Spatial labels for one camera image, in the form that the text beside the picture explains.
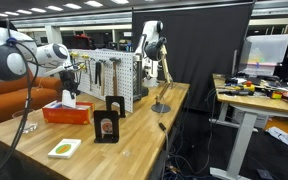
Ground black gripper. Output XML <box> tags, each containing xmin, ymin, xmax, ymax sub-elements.
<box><xmin>59</xmin><ymin>68</ymin><xmax>79</xmax><ymax>101</ymax></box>

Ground clear plastic storage bin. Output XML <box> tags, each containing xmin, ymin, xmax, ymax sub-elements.
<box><xmin>245</xmin><ymin>33</ymin><xmax>288</xmax><ymax>79</ymax></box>

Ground clear glass cup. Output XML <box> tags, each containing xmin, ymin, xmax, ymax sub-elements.
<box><xmin>11</xmin><ymin>108</ymin><xmax>39</xmax><ymax>135</ymax></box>

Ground small green yellow box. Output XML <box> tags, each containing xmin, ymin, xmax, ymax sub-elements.
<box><xmin>270</xmin><ymin>91</ymin><xmax>284</xmax><ymax>100</ymax></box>

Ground blue striped white book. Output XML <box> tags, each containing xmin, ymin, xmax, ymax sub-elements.
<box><xmin>45</xmin><ymin>100</ymin><xmax>64</xmax><ymax>109</ymax></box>

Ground white crumpled papers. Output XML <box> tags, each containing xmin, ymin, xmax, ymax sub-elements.
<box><xmin>266</xmin><ymin>125</ymin><xmax>288</xmax><ymax>152</ymax></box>

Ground dark computer monitor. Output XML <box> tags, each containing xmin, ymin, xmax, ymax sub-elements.
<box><xmin>231</xmin><ymin>38</ymin><xmax>252</xmax><ymax>77</ymax></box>

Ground orange cardboard box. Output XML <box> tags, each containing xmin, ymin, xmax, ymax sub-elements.
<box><xmin>41</xmin><ymin>100</ymin><xmax>96</xmax><ymax>126</ymax></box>

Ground orange sofa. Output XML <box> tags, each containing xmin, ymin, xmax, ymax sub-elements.
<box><xmin>0</xmin><ymin>75</ymin><xmax>64</xmax><ymax>130</ymax></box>

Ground white book green orange circle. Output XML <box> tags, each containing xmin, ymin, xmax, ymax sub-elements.
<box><xmin>47</xmin><ymin>138</ymin><xmax>83</xmax><ymax>160</ymax></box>

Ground black plug cable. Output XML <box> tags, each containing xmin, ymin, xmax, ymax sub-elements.
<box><xmin>157</xmin><ymin>121</ymin><xmax>171</xmax><ymax>180</ymax></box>

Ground wooden dowel stick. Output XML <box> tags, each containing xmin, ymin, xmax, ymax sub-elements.
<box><xmin>99</xmin><ymin>59</ymin><xmax>107</xmax><ymax>97</ymax></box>

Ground brown handle hammer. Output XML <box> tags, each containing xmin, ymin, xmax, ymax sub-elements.
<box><xmin>108</xmin><ymin>56</ymin><xmax>123</xmax><ymax>97</ymax></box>

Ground yellow T-handle hex key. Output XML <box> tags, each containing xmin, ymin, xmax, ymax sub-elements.
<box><xmin>78</xmin><ymin>63</ymin><xmax>88</xmax><ymax>74</ymax></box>
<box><xmin>69</xmin><ymin>50</ymin><xmax>89</xmax><ymax>61</ymax></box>

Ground black partition curtain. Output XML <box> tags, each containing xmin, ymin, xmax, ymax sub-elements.
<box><xmin>131</xmin><ymin>2</ymin><xmax>256</xmax><ymax>113</ymax></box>

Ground white pegboard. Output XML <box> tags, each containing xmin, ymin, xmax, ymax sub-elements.
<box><xmin>68</xmin><ymin>48</ymin><xmax>142</xmax><ymax>114</ymax></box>

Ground orange capped yellow tool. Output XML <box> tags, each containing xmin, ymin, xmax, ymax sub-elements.
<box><xmin>242</xmin><ymin>80</ymin><xmax>257</xmax><ymax>93</ymax></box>

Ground small clear plastic piece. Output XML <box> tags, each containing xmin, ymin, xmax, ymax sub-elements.
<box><xmin>121</xmin><ymin>148</ymin><xmax>133</xmax><ymax>158</ymax></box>

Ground black pliers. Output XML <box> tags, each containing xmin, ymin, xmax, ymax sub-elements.
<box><xmin>94</xmin><ymin>61</ymin><xmax>102</xmax><ymax>86</ymax></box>

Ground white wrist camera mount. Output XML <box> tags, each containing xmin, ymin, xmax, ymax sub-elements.
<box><xmin>44</xmin><ymin>63</ymin><xmax>82</xmax><ymax>77</ymax></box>

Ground large silver wrench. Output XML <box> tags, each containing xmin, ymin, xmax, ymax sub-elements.
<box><xmin>87</xmin><ymin>56</ymin><xmax>94</xmax><ymax>91</ymax></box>

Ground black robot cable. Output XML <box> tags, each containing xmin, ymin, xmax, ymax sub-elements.
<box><xmin>0</xmin><ymin>19</ymin><xmax>35</xmax><ymax>180</ymax></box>

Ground white box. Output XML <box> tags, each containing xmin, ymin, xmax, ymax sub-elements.
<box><xmin>230</xmin><ymin>106</ymin><xmax>269</xmax><ymax>131</ymax></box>

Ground wooden top white leg desk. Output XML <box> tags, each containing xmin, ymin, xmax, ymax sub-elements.
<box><xmin>209</xmin><ymin>73</ymin><xmax>288</xmax><ymax>180</ymax></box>

